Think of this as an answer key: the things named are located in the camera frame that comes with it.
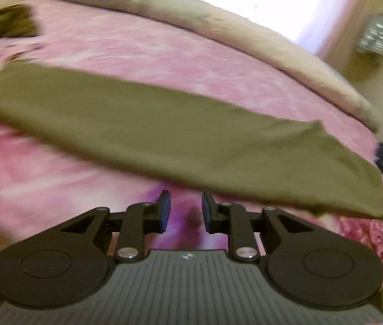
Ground grey beige patterned quilt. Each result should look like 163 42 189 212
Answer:
30 0 382 133

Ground pack of water bottles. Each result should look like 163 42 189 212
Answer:
355 11 383 56

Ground pink rose pattern blanket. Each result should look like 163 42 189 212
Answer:
0 0 383 271

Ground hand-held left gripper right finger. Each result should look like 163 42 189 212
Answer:
201 190 314 263

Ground dark olive garment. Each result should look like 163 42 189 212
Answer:
0 4 39 51

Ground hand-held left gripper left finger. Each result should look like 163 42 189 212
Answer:
62 190 172 263

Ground bright window curtain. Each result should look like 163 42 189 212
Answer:
156 0 359 55

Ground olive green pants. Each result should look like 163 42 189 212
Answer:
0 64 383 218

